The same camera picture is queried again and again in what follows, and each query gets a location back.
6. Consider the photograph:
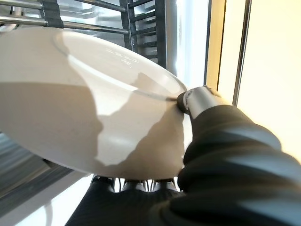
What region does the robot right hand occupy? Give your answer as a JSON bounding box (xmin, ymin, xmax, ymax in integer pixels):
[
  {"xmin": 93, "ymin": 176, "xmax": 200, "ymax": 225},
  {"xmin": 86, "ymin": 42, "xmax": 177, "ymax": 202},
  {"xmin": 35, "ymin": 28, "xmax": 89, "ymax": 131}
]
[{"xmin": 65, "ymin": 86, "xmax": 301, "ymax": 226}]

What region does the cream round plate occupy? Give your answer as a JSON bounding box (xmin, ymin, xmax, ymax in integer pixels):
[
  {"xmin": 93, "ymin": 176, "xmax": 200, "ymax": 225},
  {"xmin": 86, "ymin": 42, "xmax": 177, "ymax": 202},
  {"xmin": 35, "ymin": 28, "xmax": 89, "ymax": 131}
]
[{"xmin": 0, "ymin": 25, "xmax": 189, "ymax": 178}]

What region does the black and chrome sink rack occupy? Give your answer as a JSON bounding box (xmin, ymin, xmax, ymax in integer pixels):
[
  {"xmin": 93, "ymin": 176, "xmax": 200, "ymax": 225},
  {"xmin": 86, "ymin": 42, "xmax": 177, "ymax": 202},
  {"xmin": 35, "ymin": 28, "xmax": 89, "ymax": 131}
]
[{"xmin": 0, "ymin": 0, "xmax": 168, "ymax": 70}]

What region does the yellow window with dark frame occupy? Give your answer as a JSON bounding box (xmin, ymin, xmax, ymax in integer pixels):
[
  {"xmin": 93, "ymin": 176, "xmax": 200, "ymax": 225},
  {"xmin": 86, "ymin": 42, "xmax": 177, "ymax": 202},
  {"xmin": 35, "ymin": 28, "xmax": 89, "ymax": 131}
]
[{"xmin": 204, "ymin": 0, "xmax": 301, "ymax": 165}]

